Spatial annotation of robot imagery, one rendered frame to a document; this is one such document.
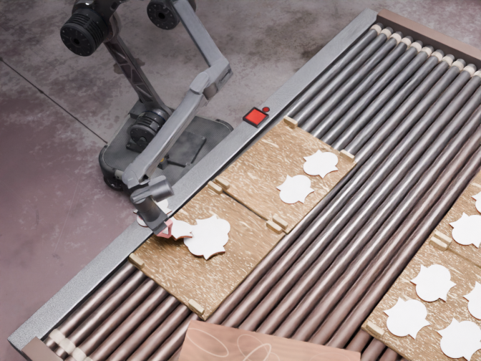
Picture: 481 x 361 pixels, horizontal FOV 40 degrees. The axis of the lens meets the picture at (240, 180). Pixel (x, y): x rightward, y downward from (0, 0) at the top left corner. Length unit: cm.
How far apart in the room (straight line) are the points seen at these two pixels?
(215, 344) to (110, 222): 168
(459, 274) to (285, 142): 79
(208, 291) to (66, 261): 141
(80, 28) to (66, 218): 105
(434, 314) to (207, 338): 71
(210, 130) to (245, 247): 138
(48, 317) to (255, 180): 85
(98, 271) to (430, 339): 108
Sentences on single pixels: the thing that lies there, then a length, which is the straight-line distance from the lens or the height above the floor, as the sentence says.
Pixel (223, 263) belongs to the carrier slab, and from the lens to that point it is 220.
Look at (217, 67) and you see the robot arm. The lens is 213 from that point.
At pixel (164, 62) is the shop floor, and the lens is 429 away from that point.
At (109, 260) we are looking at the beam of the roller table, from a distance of 228.
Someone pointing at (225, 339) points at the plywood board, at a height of 104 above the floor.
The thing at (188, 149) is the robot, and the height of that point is 26.
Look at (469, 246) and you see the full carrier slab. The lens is 233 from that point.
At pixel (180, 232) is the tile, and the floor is 100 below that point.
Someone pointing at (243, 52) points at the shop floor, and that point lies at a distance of 431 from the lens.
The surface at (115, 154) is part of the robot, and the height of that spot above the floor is 24.
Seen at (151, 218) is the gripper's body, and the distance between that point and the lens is 209.
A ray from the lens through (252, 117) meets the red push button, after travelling 261.
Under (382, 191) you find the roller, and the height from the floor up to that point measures 92.
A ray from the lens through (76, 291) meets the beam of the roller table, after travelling 225.
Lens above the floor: 281
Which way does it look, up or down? 52 degrees down
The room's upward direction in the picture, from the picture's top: 3 degrees counter-clockwise
